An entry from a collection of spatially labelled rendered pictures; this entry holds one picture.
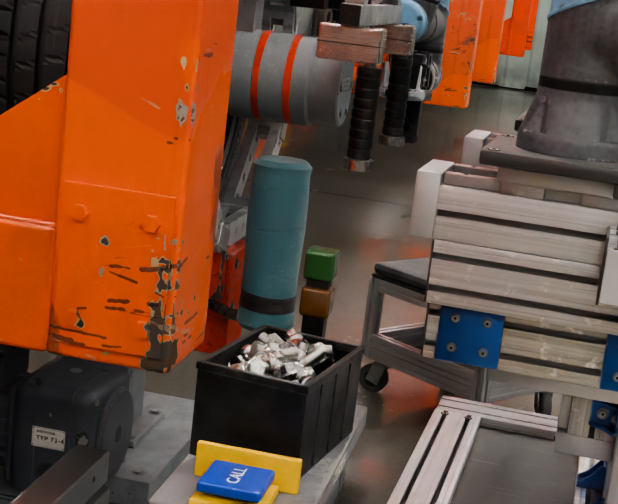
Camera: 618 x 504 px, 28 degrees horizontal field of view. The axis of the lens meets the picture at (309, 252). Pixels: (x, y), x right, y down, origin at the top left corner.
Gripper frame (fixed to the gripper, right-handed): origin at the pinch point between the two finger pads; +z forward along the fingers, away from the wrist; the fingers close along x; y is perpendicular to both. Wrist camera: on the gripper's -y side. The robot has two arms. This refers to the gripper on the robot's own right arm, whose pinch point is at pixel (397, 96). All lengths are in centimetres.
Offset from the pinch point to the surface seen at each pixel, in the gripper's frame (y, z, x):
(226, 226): -21.2, 25.7, -20.5
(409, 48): 8.3, 2.4, 1.3
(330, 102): -0.3, 23.0, -7.0
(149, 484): -61, 37, -26
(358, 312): -83, -169, -25
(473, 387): -70, -70, 17
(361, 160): -6.6, 35.8, 0.7
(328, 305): -24, 52, 1
